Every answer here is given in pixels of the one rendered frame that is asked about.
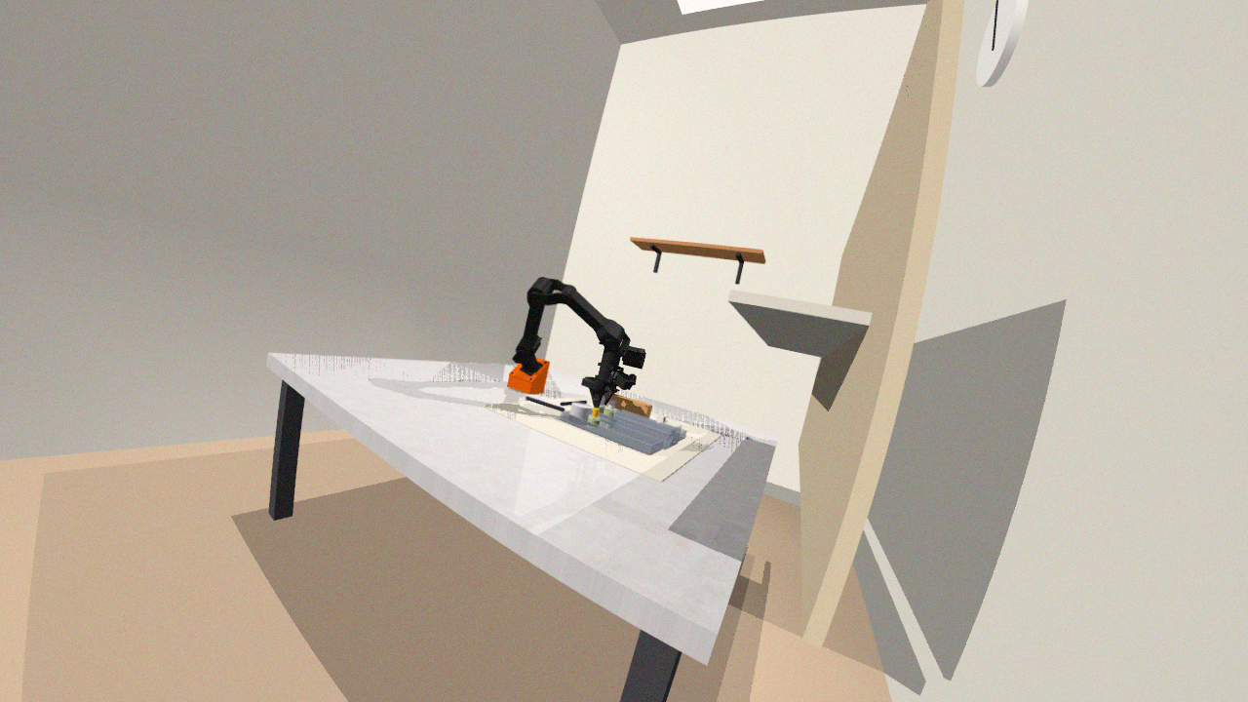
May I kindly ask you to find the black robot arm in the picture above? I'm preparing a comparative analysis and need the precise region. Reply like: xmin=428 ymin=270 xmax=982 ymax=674
xmin=513 ymin=277 xmax=645 ymax=390

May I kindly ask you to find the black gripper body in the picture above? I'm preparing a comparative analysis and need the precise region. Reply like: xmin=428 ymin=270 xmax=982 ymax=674
xmin=582 ymin=360 xmax=622 ymax=391

